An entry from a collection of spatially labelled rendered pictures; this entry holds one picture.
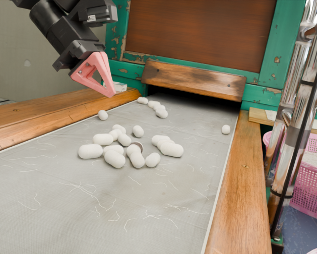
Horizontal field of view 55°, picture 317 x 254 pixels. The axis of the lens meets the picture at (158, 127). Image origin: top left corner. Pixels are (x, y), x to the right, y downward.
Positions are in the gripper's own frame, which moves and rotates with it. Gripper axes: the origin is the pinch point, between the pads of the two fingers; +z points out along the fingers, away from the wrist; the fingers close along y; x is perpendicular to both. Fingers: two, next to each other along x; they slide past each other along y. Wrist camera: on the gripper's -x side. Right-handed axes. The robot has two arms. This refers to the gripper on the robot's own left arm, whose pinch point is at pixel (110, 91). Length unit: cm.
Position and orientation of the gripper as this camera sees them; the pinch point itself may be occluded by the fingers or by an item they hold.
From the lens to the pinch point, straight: 56.0
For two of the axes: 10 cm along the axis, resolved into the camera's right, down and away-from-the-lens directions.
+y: 2.9, -2.2, 9.3
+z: 6.3, 7.7, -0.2
